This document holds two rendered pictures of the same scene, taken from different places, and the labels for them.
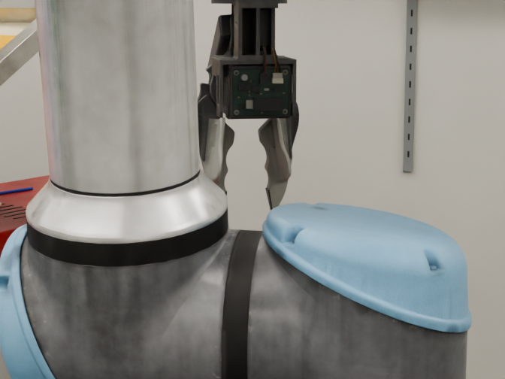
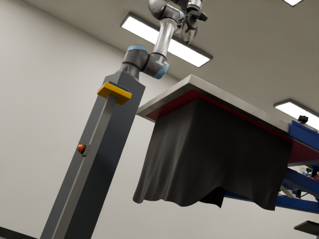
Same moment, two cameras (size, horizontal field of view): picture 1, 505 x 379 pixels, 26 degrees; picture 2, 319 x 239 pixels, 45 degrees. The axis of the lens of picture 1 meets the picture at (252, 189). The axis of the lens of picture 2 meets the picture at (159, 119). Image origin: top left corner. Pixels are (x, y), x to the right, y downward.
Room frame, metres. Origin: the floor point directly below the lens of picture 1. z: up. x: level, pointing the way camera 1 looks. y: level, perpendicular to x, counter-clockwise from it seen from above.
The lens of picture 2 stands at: (2.62, -0.72, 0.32)
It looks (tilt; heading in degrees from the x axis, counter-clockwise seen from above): 19 degrees up; 155
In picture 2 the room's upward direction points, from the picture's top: 19 degrees clockwise
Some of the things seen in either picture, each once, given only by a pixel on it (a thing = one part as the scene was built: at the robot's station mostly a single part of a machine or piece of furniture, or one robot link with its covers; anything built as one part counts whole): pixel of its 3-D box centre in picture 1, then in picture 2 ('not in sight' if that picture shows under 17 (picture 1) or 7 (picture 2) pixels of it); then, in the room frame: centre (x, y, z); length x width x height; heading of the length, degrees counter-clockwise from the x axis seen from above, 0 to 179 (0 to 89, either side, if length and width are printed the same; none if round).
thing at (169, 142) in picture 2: not in sight; (163, 154); (1.17, 0.03, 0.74); 0.45 x 0.03 x 0.43; 173
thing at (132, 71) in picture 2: not in sight; (128, 74); (0.61, -0.07, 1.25); 0.15 x 0.15 x 0.10
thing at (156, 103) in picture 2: not in sight; (231, 132); (1.21, 0.32, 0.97); 0.79 x 0.58 x 0.04; 83
